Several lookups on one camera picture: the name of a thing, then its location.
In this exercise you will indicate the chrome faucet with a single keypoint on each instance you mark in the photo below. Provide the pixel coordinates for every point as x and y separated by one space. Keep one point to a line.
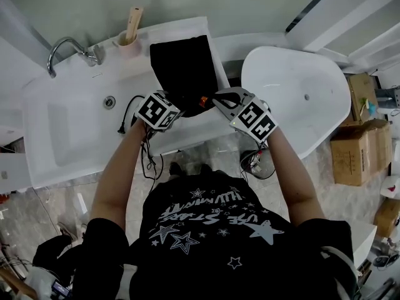
62 47

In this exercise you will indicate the black mesh trash bin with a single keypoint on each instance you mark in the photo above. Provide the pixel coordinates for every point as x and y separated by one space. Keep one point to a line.
250 164

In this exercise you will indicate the open cardboard box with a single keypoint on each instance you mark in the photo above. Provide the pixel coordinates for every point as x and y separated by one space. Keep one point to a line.
361 95

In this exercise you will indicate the white sink basin top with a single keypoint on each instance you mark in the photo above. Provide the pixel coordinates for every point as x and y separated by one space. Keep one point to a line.
78 130

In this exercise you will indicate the plastic bottle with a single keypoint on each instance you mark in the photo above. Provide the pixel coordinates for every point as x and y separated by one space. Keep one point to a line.
257 161

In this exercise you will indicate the white bathtub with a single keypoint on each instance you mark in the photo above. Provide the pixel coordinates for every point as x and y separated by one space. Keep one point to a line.
293 83

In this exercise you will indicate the metal sink drain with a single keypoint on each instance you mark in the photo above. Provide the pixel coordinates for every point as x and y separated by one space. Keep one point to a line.
109 102

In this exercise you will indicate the person's right forearm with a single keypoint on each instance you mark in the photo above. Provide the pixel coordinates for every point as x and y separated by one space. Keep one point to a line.
290 180

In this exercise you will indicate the black star print T-shirt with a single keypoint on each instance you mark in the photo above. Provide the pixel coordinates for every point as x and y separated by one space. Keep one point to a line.
218 261

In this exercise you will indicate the person's left forearm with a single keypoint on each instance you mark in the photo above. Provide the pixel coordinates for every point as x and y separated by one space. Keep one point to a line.
115 173

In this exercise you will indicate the person's dark trousers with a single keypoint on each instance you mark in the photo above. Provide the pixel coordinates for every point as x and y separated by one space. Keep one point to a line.
193 177

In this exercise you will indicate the black orange hair dryer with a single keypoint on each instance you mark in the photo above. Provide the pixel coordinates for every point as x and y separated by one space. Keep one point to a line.
204 102

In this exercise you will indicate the white furniture panel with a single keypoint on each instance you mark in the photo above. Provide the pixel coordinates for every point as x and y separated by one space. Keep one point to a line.
365 245

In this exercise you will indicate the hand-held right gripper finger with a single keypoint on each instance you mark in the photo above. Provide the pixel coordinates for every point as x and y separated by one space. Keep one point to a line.
225 110
232 90

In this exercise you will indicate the small cardboard box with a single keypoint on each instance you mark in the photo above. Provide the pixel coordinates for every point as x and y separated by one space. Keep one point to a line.
387 217

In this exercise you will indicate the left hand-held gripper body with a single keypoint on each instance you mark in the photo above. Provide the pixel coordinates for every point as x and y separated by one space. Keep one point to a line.
156 111

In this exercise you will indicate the person's black shoe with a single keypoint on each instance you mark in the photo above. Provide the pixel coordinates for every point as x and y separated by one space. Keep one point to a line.
175 169
206 168

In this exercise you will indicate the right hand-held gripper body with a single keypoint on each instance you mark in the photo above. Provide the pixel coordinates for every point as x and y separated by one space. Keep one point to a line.
254 120

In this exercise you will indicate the small blue screen device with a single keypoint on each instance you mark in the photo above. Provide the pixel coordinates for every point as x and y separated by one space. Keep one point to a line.
61 287

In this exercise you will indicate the grey metal device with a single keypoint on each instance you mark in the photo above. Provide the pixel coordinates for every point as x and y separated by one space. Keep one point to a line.
389 96

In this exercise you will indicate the large closed cardboard box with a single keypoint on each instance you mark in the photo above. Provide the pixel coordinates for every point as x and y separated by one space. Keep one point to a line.
356 155

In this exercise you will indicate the black cloth bag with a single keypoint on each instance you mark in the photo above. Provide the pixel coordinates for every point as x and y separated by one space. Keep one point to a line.
184 70

